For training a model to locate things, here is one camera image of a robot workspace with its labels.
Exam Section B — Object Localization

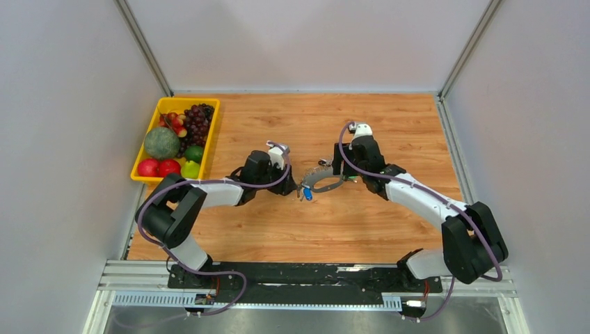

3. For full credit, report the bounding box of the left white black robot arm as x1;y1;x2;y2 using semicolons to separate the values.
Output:
135;142;296;288

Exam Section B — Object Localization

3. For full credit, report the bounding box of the green melon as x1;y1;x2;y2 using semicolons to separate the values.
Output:
143;127;181;160

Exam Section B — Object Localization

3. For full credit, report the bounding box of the slotted cable duct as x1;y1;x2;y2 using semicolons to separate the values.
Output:
113;293;403;312

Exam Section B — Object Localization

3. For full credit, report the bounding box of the red apple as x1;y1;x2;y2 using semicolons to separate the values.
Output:
136;158;159;177
158;159;182;177

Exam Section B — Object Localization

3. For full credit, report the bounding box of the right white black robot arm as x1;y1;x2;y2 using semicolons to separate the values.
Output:
333;136;509;291

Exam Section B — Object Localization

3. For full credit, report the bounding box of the green lime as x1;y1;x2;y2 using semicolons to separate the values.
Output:
184;145;205;164

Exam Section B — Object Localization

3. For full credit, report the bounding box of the silver carabiner keyring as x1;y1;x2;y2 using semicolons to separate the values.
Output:
300;166;344;193

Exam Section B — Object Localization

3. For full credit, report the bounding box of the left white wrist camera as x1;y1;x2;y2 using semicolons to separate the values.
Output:
266;141;290;170

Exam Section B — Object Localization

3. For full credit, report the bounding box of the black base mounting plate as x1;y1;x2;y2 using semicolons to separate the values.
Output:
167;262;443;305

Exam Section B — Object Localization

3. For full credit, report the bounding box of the yellow plastic fruit tray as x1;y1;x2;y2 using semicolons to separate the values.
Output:
130;97;221;184

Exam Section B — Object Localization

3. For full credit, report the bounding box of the aluminium frame rail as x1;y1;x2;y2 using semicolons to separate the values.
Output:
83;260;529;333

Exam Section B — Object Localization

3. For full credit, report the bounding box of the dark purple grape bunch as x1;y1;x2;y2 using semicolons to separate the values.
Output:
177;104;215;157

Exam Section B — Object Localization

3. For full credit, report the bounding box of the left red apple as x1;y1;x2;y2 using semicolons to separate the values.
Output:
136;158;159;177

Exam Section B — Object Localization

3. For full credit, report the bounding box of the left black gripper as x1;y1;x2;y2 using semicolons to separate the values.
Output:
255;159;298;197

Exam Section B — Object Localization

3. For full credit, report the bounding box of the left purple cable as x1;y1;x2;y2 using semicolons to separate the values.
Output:
136;141;292;318

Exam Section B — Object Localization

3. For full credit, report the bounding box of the right red apple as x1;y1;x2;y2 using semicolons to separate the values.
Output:
158;159;182;177

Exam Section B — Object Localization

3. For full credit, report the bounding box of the blue key tag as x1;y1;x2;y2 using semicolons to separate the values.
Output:
302;186;313;201

